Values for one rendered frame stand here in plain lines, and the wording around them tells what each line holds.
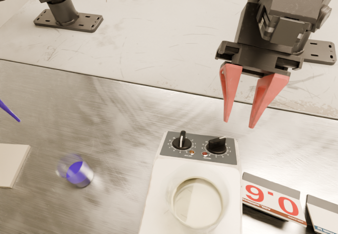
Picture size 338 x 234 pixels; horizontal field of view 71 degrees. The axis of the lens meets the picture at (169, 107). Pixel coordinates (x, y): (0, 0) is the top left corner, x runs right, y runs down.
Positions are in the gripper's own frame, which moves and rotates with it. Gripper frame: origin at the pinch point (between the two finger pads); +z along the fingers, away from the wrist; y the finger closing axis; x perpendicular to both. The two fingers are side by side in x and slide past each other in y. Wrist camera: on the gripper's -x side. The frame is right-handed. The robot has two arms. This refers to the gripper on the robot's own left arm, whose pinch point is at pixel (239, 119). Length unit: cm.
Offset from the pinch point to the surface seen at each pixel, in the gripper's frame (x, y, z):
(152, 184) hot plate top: -2.1, -9.4, 11.1
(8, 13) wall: 117, -136, -29
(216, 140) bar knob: 4.2, -1.6, 4.2
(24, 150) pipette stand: 9.4, -35.3, 15.7
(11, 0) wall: 118, -137, -38
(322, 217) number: 1.9, 15.2, 10.9
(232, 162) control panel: 2.3, 1.1, 6.5
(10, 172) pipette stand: 6.9, -35.4, 19.2
